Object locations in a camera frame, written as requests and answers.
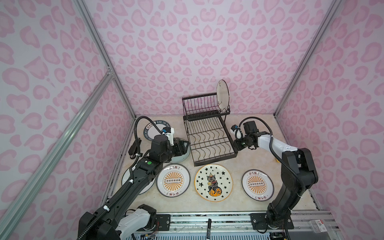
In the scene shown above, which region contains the white floral speckled plate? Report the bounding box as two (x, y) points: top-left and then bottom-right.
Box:
(217, 80), (230, 113)

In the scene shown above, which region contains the black marker pen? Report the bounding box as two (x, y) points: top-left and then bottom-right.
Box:
(206, 219), (212, 240)

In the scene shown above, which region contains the black two-tier dish rack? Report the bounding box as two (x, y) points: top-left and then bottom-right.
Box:
(182, 93), (238, 167)

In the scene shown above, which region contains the diagonal aluminium frame bar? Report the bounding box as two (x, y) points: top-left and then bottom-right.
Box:
(1, 72), (114, 240)

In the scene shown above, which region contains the white red label tag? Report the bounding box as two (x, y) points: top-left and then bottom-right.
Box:
(309, 220), (328, 234)

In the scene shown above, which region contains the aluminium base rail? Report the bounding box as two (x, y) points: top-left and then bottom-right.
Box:
(79, 209), (346, 240)

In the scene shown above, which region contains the orange sunburst plate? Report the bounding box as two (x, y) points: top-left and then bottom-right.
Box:
(156, 164), (191, 198)
(241, 170), (275, 202)

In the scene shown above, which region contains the right orange sunburst plate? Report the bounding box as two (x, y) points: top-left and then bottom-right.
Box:
(241, 170), (275, 202)

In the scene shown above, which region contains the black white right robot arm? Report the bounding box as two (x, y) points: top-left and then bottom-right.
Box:
(231, 117), (319, 230)

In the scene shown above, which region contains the light blue flower plate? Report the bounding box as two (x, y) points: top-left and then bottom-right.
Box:
(175, 139), (191, 163)

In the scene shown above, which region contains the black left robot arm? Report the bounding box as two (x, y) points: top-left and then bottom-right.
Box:
(78, 127), (178, 240)

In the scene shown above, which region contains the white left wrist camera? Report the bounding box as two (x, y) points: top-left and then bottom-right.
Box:
(163, 127), (175, 146)

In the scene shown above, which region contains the left orange sunburst plate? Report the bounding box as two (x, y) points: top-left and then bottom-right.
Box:
(156, 164), (191, 198)

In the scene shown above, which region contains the green-rim lettered white plate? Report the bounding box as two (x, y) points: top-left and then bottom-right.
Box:
(143, 120), (171, 141)

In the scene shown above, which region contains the black stapler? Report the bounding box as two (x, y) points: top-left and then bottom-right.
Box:
(128, 138), (142, 160)

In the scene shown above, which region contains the white plate green ring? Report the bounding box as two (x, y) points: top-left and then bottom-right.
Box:
(121, 166), (157, 196)

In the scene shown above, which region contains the cat pumpkin star plate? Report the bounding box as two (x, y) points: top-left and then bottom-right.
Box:
(194, 164), (234, 203)

